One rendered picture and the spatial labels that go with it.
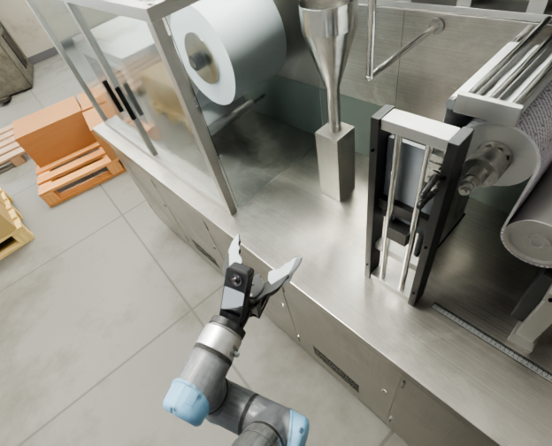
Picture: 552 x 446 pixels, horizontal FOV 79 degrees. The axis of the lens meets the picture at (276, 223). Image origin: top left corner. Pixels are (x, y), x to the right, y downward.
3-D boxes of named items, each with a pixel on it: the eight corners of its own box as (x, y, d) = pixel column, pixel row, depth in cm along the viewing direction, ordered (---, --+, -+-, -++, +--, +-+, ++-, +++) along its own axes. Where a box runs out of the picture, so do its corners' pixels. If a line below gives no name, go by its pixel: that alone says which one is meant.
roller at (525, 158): (449, 170, 72) (465, 112, 61) (502, 113, 81) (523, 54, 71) (521, 196, 64) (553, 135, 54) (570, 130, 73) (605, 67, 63)
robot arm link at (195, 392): (172, 413, 59) (149, 402, 52) (204, 354, 65) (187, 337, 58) (208, 434, 56) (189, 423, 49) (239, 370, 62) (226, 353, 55)
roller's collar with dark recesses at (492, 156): (456, 180, 65) (465, 153, 60) (471, 163, 67) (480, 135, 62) (492, 193, 61) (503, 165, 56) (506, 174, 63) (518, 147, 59)
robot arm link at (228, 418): (246, 442, 63) (230, 432, 55) (199, 417, 68) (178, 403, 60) (264, 400, 68) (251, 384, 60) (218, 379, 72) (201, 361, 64)
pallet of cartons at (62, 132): (156, 110, 390) (135, 68, 354) (185, 142, 333) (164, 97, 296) (41, 163, 357) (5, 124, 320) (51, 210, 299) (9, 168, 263)
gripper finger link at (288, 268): (301, 267, 73) (264, 287, 71) (301, 252, 69) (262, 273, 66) (309, 278, 72) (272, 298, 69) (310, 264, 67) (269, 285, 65)
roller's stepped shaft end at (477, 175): (451, 195, 60) (455, 181, 58) (467, 176, 63) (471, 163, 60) (469, 203, 59) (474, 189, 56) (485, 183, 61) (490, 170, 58)
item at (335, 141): (311, 194, 126) (289, 34, 84) (334, 173, 132) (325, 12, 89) (341, 210, 119) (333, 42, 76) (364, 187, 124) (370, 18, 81)
